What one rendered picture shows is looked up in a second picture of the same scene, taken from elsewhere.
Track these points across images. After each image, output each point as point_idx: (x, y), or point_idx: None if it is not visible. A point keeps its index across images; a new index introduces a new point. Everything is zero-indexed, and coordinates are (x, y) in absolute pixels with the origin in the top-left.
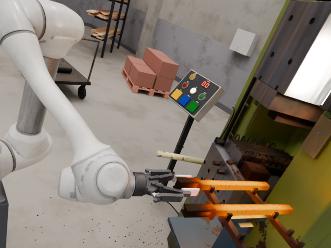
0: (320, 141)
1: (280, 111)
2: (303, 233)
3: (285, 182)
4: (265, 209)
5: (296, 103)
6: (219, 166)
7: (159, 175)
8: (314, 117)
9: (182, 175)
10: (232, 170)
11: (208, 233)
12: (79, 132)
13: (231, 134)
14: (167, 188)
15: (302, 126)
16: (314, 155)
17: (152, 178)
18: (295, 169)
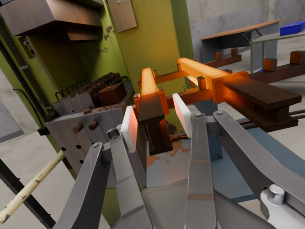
0: (126, 7)
1: (66, 21)
2: (183, 82)
3: (136, 72)
4: (193, 61)
5: (69, 5)
6: (84, 126)
7: (101, 188)
8: (89, 19)
9: (126, 116)
10: (100, 110)
11: (174, 160)
12: None
13: (48, 107)
14: (204, 147)
15: (90, 37)
16: (134, 23)
17: (148, 215)
18: (131, 55)
